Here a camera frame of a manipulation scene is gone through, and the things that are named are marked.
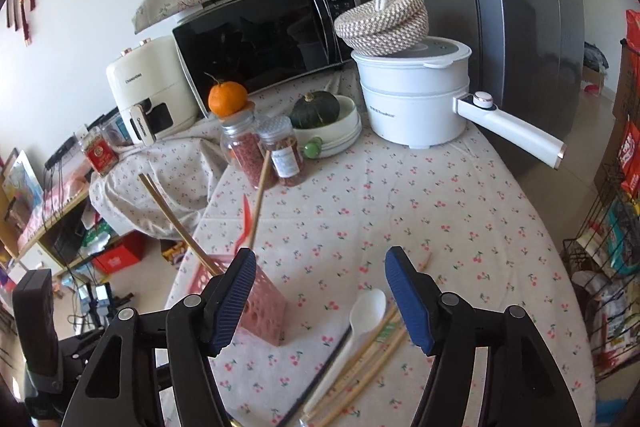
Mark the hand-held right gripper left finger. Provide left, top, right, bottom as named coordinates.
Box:
left=65, top=247, right=258, bottom=427

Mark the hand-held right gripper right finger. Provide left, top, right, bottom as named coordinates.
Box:
left=384, top=246, right=583, bottom=427

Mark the pink perforated utensil holder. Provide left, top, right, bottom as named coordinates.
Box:
left=187, top=251, right=289, bottom=348

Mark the white plastic spoon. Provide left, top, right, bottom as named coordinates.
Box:
left=302, top=289, right=388, bottom=415

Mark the red plastic spoon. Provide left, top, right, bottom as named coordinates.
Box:
left=231, top=194, right=252, bottom=255

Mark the cherry print tablecloth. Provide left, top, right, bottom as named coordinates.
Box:
left=90, top=72, right=596, bottom=427

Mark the red box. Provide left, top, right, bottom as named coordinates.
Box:
left=92, top=243, right=146, bottom=275

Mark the wooden shelf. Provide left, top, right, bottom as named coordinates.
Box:
left=0, top=147, right=93, bottom=288

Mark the clear jar of goji berries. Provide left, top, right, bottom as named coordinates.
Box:
left=220, top=107, right=277, bottom=190

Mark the labelled jar of goji berries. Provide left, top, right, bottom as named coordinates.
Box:
left=257, top=116, right=306, bottom=188

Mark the white dish with green knob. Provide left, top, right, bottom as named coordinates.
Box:
left=292, top=94, right=362, bottom=159

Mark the white electric pot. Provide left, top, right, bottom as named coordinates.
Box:
left=350, top=36, right=568, bottom=170

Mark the tangerine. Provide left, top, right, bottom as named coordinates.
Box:
left=205, top=72, right=249, bottom=118

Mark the clear plastic container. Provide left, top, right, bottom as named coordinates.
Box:
left=97, top=114, right=133, bottom=148

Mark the green kabocha squash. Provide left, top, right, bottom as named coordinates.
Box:
left=290, top=91, right=342, bottom=130

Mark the white air fryer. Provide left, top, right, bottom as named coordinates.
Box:
left=105, top=35, right=208, bottom=145

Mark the black microwave oven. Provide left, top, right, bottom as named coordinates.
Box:
left=171, top=0, right=362, bottom=120

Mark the red snack packet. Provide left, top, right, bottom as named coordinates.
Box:
left=617, top=122, right=640, bottom=198

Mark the grey refrigerator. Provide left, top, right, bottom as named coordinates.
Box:
left=332, top=0, right=587, bottom=188

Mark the red plastic bag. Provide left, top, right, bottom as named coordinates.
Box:
left=625, top=9, right=640, bottom=52

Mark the picture frame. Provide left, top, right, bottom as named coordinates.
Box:
left=2, top=150, right=46, bottom=212

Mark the black wire rack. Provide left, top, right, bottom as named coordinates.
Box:
left=560, top=37, right=640, bottom=378

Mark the woven rope basket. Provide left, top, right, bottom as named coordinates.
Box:
left=334, top=0, right=430, bottom=56

